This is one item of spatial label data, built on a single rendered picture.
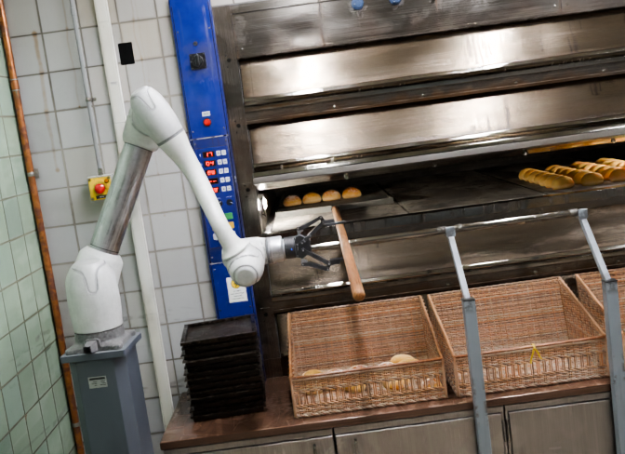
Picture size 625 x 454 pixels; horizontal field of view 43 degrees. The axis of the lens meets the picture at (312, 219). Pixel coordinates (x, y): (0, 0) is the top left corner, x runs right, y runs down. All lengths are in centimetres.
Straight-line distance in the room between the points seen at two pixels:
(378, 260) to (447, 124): 62
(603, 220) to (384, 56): 112
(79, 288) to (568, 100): 202
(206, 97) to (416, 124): 84
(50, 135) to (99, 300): 100
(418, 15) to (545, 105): 62
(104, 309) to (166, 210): 82
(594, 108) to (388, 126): 83
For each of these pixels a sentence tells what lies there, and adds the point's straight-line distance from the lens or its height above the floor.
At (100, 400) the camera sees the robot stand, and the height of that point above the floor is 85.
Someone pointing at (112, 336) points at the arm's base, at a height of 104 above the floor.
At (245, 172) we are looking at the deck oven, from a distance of 324.
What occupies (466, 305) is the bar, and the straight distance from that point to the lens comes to 275.
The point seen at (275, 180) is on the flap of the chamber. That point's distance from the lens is 308.
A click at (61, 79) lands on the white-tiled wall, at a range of 336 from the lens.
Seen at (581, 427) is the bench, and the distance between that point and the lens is 305.
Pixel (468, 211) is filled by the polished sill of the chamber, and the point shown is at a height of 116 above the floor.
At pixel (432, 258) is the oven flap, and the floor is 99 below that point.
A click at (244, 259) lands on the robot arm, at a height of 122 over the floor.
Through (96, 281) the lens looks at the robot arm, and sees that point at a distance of 257.
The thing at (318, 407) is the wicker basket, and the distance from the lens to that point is 291.
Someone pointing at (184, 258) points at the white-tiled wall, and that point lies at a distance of 331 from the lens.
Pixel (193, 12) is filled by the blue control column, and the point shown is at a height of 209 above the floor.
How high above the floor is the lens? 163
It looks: 7 degrees down
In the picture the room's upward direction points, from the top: 8 degrees counter-clockwise
